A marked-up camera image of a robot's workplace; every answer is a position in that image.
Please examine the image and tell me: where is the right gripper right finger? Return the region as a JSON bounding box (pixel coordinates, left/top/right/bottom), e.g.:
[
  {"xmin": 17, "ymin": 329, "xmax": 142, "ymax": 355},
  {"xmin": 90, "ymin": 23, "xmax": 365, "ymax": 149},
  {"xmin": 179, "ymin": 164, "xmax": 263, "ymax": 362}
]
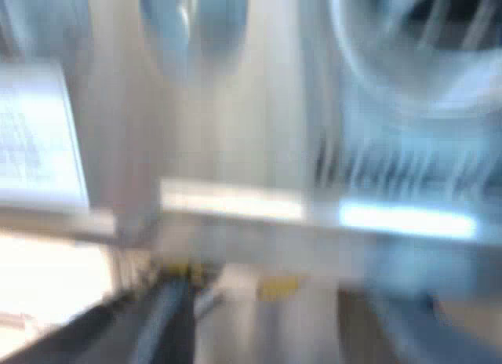
[{"xmin": 374, "ymin": 291, "xmax": 502, "ymax": 364}]

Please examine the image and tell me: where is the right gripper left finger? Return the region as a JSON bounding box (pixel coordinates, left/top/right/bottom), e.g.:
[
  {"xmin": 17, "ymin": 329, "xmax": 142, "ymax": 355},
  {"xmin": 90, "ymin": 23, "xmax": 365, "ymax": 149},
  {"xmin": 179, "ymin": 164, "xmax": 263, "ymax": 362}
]
[{"xmin": 0, "ymin": 291, "xmax": 136, "ymax": 364}]

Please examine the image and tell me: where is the steel espresso machine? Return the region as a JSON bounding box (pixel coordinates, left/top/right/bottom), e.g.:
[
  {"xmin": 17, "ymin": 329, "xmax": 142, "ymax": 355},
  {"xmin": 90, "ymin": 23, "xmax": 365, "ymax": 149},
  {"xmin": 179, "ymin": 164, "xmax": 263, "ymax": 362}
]
[{"xmin": 0, "ymin": 0, "xmax": 502, "ymax": 246}]

